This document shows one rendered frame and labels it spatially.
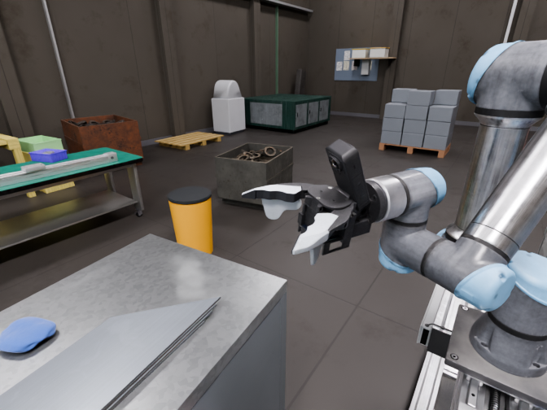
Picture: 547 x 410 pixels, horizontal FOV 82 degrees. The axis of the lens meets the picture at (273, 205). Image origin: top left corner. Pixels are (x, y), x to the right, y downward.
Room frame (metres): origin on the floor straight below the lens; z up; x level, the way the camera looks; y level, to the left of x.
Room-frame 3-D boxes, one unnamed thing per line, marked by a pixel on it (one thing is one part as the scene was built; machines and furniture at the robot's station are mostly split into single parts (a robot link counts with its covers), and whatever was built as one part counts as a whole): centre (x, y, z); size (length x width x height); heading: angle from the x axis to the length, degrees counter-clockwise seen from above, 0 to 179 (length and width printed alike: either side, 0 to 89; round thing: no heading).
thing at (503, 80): (0.66, -0.48, 1.41); 0.15 x 0.12 x 0.55; 29
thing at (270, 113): (9.95, -0.41, 0.42); 2.13 x 1.95 x 0.84; 144
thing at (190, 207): (2.63, 0.76, 0.30); 0.39 x 0.38 x 0.61; 54
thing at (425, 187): (0.53, -0.25, 1.43); 0.11 x 0.08 x 0.09; 119
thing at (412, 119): (6.74, -3.06, 0.61); 1.28 x 0.82 x 1.22; 55
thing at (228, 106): (8.85, 1.20, 0.68); 0.76 x 0.62 x 1.36; 144
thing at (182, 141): (7.49, 1.97, 0.06); 1.39 x 0.96 x 0.13; 144
